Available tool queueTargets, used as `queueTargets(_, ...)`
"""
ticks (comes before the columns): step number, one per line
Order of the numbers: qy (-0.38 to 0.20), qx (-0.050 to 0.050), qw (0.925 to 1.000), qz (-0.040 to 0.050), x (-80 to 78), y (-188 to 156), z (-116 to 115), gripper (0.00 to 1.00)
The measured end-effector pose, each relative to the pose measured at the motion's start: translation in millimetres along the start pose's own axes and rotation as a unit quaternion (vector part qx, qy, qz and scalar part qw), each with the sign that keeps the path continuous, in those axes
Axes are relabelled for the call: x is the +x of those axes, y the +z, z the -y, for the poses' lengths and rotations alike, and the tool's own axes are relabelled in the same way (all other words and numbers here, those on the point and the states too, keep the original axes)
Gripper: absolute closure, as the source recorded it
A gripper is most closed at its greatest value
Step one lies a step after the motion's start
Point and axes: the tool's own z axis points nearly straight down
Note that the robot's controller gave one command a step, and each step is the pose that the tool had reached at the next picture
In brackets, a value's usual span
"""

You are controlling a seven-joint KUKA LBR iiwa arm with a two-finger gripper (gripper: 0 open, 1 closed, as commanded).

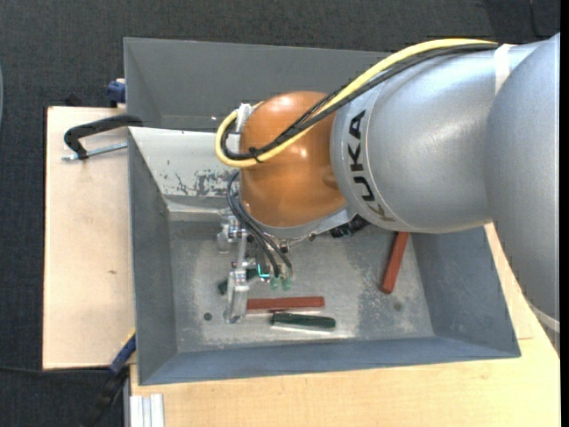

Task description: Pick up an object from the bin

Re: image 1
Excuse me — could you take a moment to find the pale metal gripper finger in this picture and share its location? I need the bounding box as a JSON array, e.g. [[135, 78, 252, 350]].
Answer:
[[222, 270, 239, 325], [236, 270, 252, 319]]

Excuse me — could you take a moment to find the red-brown flat block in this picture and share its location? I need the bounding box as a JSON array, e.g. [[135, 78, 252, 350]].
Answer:
[[380, 230, 411, 295], [246, 295, 326, 313]]

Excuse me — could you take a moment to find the dark green flat block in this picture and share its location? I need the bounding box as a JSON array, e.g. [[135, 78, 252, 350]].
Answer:
[[269, 310, 337, 331]]

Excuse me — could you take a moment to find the grey metal bin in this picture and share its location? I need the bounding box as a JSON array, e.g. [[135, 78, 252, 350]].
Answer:
[[123, 36, 522, 386]]

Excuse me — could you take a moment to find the pale wood board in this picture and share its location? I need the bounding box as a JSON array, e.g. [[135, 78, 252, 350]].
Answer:
[[42, 106, 137, 371]]

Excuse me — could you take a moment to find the black cylinder on white bracket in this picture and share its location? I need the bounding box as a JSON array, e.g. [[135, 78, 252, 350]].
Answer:
[[330, 216, 370, 239]]

